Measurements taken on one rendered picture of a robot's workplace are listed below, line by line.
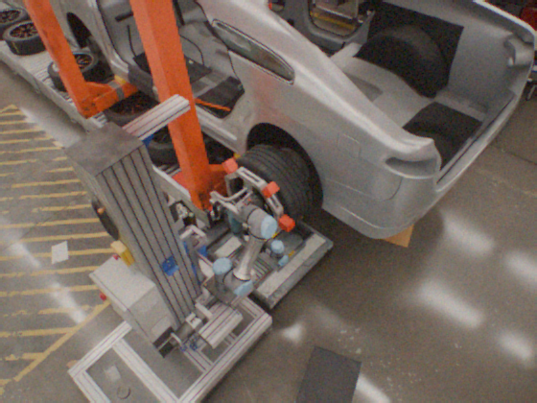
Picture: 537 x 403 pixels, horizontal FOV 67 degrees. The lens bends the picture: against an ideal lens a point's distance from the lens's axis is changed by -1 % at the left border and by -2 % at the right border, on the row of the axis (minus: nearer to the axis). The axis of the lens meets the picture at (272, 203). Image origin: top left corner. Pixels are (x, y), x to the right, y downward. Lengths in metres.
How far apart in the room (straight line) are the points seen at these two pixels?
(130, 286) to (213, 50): 2.98
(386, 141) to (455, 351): 1.85
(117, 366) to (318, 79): 2.42
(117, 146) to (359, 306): 2.40
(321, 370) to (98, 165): 1.95
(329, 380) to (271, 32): 2.28
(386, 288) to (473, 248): 0.93
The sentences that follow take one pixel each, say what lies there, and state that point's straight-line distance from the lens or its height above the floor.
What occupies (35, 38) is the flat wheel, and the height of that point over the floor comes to 0.48.
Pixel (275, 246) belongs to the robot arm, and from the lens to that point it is 2.58.
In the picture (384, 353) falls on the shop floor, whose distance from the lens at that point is 3.40.
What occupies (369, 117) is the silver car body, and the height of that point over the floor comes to 1.68.
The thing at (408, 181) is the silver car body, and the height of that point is 1.39.
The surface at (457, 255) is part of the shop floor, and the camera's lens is 4.00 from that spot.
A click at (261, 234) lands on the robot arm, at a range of 2.25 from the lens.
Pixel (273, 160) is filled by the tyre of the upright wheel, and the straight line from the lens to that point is 2.84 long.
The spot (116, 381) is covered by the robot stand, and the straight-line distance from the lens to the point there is 3.30.
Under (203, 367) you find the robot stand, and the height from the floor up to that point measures 0.23.
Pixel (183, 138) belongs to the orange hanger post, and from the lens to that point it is 2.91.
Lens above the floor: 3.14
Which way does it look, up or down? 50 degrees down
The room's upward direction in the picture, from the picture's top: 4 degrees counter-clockwise
